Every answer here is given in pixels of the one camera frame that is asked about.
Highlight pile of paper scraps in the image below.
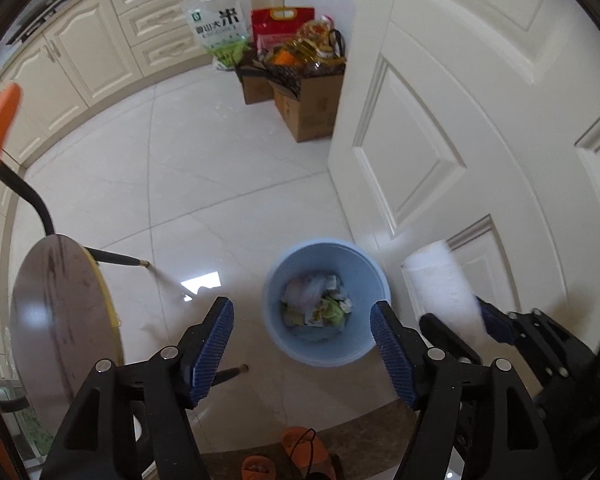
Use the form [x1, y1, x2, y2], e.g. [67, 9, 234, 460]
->
[280, 274, 355, 329]

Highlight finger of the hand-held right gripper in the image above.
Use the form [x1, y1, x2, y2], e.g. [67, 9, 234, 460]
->
[419, 313, 482, 367]
[476, 296, 597, 387]

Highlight small cardboard box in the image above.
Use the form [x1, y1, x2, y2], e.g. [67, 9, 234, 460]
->
[237, 67, 276, 106]

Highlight glass table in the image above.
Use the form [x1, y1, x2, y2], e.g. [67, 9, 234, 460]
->
[0, 380, 51, 463]

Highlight orange slipper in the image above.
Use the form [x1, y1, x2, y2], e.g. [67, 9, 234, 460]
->
[241, 455, 276, 480]
[280, 426, 338, 480]

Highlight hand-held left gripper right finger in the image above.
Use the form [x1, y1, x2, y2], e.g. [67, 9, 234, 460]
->
[369, 301, 555, 480]

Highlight orange chair with round seat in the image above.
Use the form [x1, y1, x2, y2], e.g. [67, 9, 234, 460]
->
[0, 82, 251, 428]

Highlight yellow oil bottle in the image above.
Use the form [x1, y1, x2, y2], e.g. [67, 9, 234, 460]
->
[295, 17, 338, 58]
[275, 42, 306, 68]

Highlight white and green rice bag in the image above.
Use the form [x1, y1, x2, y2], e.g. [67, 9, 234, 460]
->
[181, 0, 253, 71]

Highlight black gas stove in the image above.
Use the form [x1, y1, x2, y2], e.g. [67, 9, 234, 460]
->
[5, 0, 108, 43]

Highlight white panelled door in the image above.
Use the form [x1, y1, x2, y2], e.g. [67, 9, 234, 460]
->
[327, 0, 600, 323]

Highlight cream kitchen cabinets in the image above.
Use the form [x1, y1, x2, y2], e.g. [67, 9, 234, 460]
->
[0, 0, 286, 361]

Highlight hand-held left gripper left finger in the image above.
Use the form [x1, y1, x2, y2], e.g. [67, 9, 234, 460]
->
[40, 296, 235, 480]

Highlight white paper roll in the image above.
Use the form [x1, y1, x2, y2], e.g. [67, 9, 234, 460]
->
[400, 240, 488, 346]

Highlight red rice bag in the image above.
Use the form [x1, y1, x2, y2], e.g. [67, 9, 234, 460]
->
[251, 6, 316, 53]

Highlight blue plastic bin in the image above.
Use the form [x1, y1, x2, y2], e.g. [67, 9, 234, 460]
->
[261, 240, 392, 368]

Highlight large cardboard box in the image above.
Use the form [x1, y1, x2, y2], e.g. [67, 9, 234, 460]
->
[272, 72, 346, 143]

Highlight white plastic bag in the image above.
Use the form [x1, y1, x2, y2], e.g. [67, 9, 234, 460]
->
[285, 275, 327, 307]

